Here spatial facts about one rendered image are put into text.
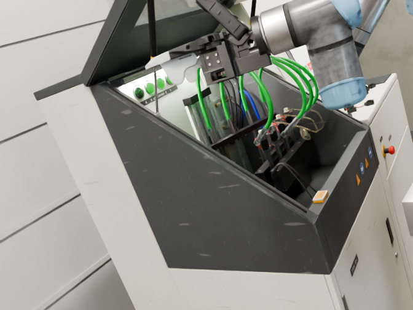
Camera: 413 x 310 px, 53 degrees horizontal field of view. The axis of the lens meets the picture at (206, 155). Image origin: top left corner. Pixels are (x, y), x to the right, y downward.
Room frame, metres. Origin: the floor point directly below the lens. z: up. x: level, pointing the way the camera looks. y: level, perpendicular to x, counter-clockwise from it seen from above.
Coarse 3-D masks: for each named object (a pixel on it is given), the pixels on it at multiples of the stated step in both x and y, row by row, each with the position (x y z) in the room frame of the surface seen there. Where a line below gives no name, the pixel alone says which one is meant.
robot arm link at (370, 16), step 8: (360, 0) 0.75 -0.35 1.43; (368, 0) 0.74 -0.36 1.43; (376, 0) 0.74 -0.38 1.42; (384, 0) 0.74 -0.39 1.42; (368, 8) 0.75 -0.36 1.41; (376, 8) 0.75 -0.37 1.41; (384, 8) 0.75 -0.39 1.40; (368, 16) 0.75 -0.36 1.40; (376, 16) 0.75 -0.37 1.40; (368, 24) 0.75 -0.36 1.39; (376, 24) 0.76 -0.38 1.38; (352, 32) 0.76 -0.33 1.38; (360, 32) 0.76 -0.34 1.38; (368, 32) 0.76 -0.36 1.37; (360, 40) 0.76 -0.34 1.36; (360, 48) 0.77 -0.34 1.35
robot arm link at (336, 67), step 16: (320, 48) 0.66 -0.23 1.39; (336, 48) 0.65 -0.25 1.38; (352, 48) 0.66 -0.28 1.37; (320, 64) 0.67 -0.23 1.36; (336, 64) 0.65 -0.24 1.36; (352, 64) 0.65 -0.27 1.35; (320, 80) 0.68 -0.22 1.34; (336, 80) 0.65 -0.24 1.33; (352, 80) 0.65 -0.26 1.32; (320, 96) 0.70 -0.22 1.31; (336, 96) 0.66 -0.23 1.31; (352, 96) 0.65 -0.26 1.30
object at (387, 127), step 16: (272, 0) 1.95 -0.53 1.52; (288, 0) 2.08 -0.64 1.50; (240, 16) 1.73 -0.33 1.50; (272, 64) 1.69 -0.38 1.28; (288, 80) 1.68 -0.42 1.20; (400, 96) 2.02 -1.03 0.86; (384, 112) 1.71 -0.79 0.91; (400, 112) 1.95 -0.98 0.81; (384, 128) 1.66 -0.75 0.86; (400, 128) 1.89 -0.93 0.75; (384, 144) 1.61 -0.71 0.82; (400, 144) 1.82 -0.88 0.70; (384, 160) 1.56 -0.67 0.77; (400, 160) 1.76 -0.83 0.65; (384, 176) 1.51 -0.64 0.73; (400, 176) 1.70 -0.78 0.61; (400, 192) 1.65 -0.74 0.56; (400, 208) 1.60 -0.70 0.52; (400, 224) 1.55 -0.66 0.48; (400, 240) 1.50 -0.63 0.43
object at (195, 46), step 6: (192, 42) 0.71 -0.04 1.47; (198, 42) 0.71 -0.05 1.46; (204, 42) 0.71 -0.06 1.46; (180, 48) 0.72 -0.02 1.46; (186, 48) 0.72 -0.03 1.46; (192, 48) 0.71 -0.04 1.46; (198, 48) 0.71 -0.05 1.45; (174, 54) 0.73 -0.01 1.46; (180, 54) 0.72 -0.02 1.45; (186, 54) 0.72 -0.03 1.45
